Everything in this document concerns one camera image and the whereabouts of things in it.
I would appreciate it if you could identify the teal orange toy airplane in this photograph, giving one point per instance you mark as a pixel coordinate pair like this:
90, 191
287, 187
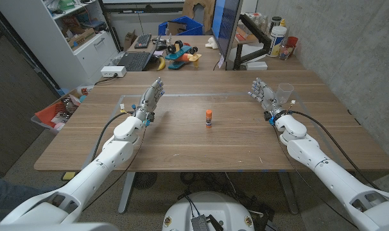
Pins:
181, 56

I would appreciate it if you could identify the orange printed cardboard box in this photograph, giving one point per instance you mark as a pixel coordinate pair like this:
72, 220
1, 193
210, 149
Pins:
244, 34

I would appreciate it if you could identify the person in dark trousers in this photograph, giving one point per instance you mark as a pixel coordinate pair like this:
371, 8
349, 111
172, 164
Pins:
5, 195

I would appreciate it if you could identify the wooden back desk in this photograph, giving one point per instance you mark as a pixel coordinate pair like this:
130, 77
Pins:
207, 57

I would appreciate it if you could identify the grey metal table leg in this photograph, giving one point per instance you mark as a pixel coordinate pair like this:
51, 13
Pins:
126, 192
288, 192

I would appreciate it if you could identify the white crumpled figure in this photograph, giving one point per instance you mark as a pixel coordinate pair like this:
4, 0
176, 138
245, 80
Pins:
211, 42

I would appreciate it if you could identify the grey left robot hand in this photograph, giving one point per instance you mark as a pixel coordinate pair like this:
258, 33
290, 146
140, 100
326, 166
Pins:
149, 99

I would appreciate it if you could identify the clear plastic measuring cup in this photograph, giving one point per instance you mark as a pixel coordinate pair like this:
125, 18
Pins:
286, 91

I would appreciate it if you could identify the white round canister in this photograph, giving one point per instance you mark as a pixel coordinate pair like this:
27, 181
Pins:
276, 41

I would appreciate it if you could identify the orange capped glue stick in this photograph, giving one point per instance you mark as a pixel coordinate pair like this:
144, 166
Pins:
208, 118

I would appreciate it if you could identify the blue plastic bin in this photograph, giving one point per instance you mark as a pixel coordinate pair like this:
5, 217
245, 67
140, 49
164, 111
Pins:
191, 27

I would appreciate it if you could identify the small brown cardboard box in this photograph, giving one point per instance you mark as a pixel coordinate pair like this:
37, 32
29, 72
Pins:
129, 39

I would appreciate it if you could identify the red plastic cup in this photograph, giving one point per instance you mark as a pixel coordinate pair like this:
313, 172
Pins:
292, 41

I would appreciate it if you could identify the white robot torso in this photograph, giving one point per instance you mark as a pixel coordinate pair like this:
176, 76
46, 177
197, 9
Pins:
210, 208

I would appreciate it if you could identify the black computer monitor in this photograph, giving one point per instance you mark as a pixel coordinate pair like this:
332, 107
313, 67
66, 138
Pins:
226, 25

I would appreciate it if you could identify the black laptop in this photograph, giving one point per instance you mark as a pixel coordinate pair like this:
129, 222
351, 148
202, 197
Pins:
135, 61

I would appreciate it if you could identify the floor bin with clutter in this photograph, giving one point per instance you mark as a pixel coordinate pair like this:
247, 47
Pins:
53, 114

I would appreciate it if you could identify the white shelf cabinet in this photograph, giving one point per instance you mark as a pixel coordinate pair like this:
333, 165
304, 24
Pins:
47, 41

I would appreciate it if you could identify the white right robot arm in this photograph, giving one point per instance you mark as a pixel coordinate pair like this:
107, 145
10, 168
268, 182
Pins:
329, 173

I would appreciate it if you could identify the dark lidded bottle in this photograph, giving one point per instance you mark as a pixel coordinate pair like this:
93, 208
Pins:
275, 22

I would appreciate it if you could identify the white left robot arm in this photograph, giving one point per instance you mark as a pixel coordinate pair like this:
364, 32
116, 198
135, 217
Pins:
95, 170

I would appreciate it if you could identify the small white box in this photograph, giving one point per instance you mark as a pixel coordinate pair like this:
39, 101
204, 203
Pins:
256, 65

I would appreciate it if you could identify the yellow banana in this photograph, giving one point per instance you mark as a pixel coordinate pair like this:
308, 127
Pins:
162, 64

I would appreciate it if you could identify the white power strip box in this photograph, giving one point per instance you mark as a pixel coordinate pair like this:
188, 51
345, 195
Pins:
112, 71

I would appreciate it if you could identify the black keyboard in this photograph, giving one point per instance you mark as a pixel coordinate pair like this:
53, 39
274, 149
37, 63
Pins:
143, 41

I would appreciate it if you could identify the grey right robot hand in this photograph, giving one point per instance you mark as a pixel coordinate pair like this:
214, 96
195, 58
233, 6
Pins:
266, 96

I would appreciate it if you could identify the cardboard box on shelf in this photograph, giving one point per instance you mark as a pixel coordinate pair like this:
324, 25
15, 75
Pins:
82, 38

